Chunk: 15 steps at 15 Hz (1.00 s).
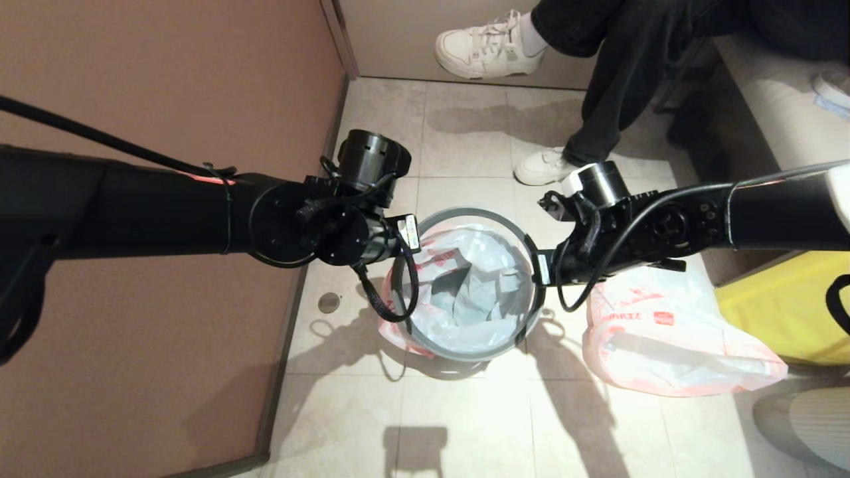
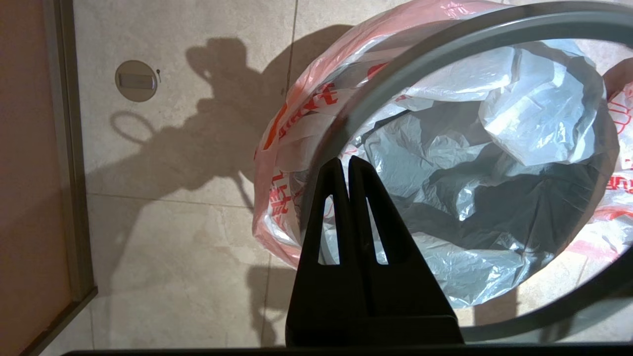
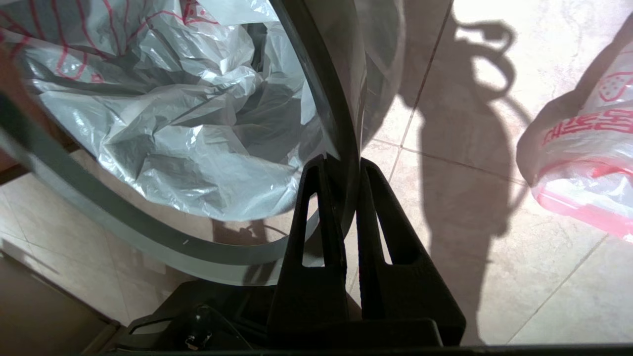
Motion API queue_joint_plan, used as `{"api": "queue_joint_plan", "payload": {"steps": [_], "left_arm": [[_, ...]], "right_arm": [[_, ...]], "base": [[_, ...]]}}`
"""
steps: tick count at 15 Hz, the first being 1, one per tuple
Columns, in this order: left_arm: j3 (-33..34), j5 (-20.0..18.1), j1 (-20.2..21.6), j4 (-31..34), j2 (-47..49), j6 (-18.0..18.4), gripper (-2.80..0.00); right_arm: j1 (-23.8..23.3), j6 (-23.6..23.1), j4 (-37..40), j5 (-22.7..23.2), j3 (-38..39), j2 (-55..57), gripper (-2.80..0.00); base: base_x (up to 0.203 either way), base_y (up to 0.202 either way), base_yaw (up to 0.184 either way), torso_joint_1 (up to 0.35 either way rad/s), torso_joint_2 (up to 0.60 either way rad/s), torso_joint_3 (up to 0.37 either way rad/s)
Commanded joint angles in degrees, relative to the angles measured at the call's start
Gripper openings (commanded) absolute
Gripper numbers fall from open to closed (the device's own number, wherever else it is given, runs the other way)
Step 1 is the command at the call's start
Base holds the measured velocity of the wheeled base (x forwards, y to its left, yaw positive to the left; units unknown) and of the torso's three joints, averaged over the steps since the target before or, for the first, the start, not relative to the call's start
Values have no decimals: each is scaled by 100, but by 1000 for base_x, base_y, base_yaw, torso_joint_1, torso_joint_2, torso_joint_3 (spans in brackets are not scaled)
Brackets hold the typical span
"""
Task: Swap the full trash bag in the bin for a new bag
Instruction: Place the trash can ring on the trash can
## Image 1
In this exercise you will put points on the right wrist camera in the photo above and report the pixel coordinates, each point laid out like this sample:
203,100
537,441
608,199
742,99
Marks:
552,206

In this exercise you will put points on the black bench leg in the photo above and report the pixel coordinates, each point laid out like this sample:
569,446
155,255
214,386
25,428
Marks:
697,133

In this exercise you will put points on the used white pink-rimmed trash bag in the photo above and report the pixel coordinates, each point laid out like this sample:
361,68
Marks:
664,345

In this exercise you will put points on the white sock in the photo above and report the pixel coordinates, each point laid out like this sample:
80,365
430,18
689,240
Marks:
531,36

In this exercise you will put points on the beige upholstered bench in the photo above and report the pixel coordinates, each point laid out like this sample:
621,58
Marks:
783,113

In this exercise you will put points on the grey ribbed rounded object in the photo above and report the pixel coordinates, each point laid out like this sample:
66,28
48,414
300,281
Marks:
810,425

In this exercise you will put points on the white red plastic bag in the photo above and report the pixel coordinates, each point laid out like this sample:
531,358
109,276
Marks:
465,312

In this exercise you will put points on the white sneaker with grey laces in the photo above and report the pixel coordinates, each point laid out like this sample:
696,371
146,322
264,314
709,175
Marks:
488,56

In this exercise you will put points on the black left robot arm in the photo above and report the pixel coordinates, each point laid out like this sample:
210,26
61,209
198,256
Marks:
133,212

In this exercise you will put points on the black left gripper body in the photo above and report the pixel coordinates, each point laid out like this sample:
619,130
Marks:
402,236

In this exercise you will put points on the grey floor door stopper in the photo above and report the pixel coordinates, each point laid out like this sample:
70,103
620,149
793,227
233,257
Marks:
329,303

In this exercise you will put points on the yellow plastic bag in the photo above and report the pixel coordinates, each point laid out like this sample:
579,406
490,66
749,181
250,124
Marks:
777,312

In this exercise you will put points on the black trousers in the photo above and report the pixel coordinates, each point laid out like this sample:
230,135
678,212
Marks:
631,53

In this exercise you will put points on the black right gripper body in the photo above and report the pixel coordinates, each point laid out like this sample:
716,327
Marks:
564,262

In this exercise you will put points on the white round object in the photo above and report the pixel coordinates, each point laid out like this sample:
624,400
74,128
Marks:
833,85

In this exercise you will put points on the grey-brown door frame post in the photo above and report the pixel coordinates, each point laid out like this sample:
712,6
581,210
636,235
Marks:
340,40

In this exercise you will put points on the plain white sneaker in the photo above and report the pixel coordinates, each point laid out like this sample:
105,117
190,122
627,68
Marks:
541,169

